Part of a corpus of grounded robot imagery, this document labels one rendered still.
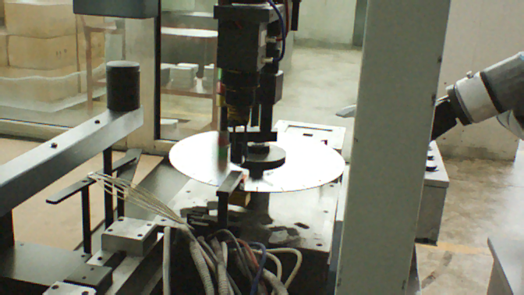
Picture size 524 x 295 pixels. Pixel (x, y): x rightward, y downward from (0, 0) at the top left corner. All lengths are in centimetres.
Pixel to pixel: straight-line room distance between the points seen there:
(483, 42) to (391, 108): 385
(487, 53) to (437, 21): 388
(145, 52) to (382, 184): 127
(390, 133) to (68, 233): 94
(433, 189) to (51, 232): 79
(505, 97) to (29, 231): 92
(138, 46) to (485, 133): 322
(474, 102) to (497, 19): 327
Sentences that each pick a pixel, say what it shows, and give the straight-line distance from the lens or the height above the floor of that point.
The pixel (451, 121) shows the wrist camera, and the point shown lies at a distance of 90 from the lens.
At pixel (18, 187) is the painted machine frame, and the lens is 68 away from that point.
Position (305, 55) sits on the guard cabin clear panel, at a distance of 142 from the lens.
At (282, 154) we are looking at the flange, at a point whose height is 96.
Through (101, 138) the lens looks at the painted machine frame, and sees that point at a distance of 84.
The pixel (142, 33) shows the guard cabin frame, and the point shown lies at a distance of 151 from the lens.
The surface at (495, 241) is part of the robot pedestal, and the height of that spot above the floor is 75.
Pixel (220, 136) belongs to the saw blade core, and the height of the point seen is 95.
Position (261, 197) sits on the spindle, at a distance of 101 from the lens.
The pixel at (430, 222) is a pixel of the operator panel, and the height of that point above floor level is 80.
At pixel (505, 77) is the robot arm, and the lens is 88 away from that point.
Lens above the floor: 130
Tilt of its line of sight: 16 degrees down
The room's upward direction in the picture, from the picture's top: 3 degrees clockwise
